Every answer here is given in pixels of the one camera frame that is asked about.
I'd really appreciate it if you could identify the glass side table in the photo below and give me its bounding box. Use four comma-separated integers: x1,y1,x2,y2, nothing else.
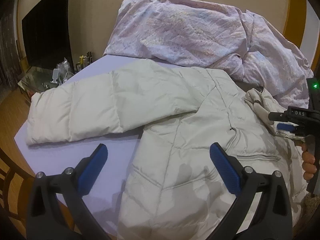
18,67,61,101

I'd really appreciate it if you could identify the clear plastic bag clutter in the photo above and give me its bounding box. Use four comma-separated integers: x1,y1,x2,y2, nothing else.
56,58,71,80

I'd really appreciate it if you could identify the black television screen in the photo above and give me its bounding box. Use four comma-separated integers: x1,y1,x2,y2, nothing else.
22,0,73,69

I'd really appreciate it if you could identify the wooden door frame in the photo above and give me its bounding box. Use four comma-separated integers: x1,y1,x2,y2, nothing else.
283,0,319,75

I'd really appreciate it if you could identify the wooden chair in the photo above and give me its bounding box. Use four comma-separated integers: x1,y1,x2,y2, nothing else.
1,151,34,227

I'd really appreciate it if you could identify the white phone stand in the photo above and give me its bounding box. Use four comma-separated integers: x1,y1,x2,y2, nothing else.
51,68,60,84

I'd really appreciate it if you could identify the person's right hand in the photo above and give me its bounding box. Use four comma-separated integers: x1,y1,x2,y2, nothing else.
302,143,317,181

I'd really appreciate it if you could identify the pink floral crumpled quilt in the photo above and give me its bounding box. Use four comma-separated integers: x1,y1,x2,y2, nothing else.
105,0,313,108

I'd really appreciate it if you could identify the cream puffer down jacket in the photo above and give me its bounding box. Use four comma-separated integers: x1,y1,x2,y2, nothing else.
26,59,306,239

